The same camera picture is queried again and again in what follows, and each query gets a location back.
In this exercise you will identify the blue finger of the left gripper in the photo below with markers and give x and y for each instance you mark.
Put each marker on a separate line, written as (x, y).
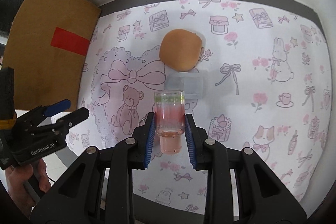
(74, 118)
(56, 106)

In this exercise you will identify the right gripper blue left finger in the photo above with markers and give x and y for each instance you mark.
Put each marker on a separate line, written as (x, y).
(150, 136)

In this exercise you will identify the pink clear bottle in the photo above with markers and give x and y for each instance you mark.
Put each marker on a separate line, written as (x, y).
(169, 113)

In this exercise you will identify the orange makeup sponge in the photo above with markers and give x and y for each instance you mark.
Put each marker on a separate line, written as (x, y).
(180, 50)

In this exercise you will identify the brown cardboard box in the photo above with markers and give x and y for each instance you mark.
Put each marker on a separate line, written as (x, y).
(47, 47)

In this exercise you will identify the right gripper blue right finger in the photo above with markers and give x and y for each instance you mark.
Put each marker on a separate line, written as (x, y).
(190, 142)

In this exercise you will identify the white patterned desk mat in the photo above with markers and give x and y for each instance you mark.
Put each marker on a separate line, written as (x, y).
(267, 80)

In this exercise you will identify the white clear plastic case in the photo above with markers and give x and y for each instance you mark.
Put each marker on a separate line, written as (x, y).
(191, 83)

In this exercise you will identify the person left hand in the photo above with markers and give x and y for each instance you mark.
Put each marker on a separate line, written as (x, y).
(16, 177)

